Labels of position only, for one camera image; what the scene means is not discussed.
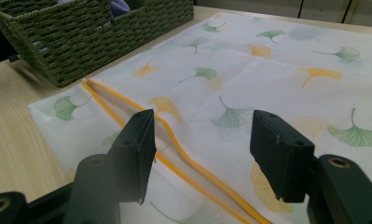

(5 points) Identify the green woven basket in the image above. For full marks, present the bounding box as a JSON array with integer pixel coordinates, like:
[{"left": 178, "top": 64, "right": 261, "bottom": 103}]
[{"left": 0, "top": 0, "right": 195, "bottom": 88}]

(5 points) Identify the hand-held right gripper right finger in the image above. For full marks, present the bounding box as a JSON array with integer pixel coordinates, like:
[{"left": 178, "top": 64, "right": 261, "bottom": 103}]
[{"left": 249, "top": 109, "right": 316, "bottom": 203}]

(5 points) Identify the lavender cloth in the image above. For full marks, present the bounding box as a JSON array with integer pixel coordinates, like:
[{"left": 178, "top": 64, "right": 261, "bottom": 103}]
[{"left": 109, "top": 0, "right": 131, "bottom": 18}]

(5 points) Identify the white leaf-print laundry bag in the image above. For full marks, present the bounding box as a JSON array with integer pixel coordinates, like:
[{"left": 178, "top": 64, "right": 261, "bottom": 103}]
[{"left": 28, "top": 11, "right": 372, "bottom": 224}]

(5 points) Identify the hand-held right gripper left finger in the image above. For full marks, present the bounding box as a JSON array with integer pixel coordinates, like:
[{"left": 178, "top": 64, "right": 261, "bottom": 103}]
[{"left": 107, "top": 108, "right": 158, "bottom": 205}]

